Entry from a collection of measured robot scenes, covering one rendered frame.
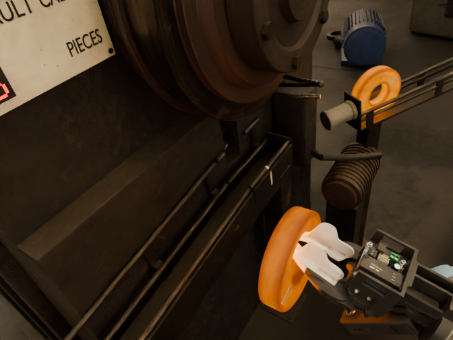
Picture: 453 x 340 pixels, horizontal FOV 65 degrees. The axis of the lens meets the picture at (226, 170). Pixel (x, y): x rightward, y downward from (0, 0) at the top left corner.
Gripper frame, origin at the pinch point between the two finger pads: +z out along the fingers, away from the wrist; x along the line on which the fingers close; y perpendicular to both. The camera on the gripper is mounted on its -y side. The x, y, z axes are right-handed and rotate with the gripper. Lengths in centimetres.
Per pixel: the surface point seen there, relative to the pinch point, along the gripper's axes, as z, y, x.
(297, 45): 15.1, 12.9, -26.5
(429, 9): 10, -72, -300
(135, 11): 30.1, 21.6, -4.5
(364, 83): 7, -12, -65
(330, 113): 11, -20, -57
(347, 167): 0, -33, -54
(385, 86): 2, -15, -73
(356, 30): 44, -71, -223
